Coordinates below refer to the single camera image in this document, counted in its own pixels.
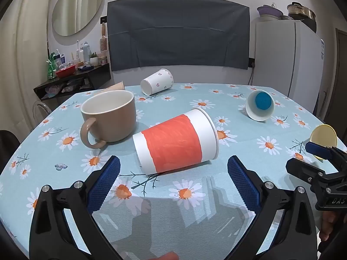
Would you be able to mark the black chair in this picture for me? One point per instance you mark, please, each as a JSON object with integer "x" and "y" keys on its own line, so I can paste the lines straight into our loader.
{"x": 8, "y": 146}

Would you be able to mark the clear plastic chair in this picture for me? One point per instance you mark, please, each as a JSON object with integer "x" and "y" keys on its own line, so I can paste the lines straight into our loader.
{"x": 40, "y": 111}

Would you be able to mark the orange banded paper cup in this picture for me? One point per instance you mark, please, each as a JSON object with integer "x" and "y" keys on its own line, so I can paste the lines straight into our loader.
{"x": 173, "y": 140}

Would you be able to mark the green bottle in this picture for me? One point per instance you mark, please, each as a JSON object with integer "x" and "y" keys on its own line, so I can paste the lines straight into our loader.
{"x": 51, "y": 69}

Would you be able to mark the red bowl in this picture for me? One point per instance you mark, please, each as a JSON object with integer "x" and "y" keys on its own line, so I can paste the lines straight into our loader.
{"x": 65, "y": 71}

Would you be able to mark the black side table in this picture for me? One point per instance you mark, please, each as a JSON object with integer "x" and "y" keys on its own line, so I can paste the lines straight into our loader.
{"x": 99, "y": 73}

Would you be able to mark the dark wooden door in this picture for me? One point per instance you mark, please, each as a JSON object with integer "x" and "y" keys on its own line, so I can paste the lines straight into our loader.
{"x": 341, "y": 73}

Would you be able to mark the brown ceramic mug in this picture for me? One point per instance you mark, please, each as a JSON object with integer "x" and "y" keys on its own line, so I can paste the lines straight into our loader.
{"x": 113, "y": 122}

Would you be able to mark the white cup with blue inside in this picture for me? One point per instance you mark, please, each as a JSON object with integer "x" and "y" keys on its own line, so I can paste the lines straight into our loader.
{"x": 261, "y": 103}

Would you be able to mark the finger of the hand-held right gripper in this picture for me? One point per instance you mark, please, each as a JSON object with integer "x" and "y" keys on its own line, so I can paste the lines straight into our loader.
{"x": 315, "y": 149}
{"x": 301, "y": 169}

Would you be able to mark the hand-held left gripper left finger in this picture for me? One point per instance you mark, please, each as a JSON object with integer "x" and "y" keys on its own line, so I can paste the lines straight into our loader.
{"x": 104, "y": 185}

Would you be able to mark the purple plastic basin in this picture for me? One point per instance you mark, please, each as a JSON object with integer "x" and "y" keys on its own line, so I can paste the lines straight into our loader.
{"x": 269, "y": 12}

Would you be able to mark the small potted plant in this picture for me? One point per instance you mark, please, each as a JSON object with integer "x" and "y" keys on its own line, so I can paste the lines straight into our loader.
{"x": 93, "y": 59}

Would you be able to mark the wooden hairbrush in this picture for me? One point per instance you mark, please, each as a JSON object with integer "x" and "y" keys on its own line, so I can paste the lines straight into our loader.
{"x": 103, "y": 43}

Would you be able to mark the beige curtain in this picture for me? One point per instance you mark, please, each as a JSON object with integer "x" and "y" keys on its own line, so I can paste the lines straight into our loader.
{"x": 24, "y": 59}

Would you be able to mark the white heart print paper cup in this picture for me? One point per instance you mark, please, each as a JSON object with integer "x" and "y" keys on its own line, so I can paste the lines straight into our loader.
{"x": 160, "y": 82}

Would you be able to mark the yellow cup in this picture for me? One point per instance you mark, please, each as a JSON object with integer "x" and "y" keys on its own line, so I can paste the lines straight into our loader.
{"x": 325, "y": 135}

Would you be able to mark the blue daisy print tablecloth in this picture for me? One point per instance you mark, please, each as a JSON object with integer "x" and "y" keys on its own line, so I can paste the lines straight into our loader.
{"x": 244, "y": 138}

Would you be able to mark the grey cloth covered screen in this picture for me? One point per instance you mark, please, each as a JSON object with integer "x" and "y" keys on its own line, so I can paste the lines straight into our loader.
{"x": 179, "y": 32}

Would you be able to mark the white refrigerator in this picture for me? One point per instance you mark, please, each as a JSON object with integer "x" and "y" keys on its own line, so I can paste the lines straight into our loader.
{"x": 279, "y": 57}

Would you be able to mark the person's right hand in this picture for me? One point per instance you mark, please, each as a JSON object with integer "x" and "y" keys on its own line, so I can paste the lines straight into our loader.
{"x": 329, "y": 223}

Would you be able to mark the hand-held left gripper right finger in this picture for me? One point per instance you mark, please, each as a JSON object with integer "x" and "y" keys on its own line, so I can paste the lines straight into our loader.
{"x": 244, "y": 185}

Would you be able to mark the metal cooking pot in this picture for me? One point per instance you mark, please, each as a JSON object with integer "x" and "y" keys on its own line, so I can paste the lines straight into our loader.
{"x": 301, "y": 10}

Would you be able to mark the oval wall mirror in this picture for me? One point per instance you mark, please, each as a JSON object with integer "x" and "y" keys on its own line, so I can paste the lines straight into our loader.
{"x": 77, "y": 6}

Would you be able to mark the brown paper cup behind mug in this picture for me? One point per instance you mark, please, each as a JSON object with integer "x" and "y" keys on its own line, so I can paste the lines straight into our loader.
{"x": 115, "y": 87}

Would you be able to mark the grey spray can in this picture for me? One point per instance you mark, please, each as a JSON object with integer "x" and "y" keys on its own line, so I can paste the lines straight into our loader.
{"x": 86, "y": 52}

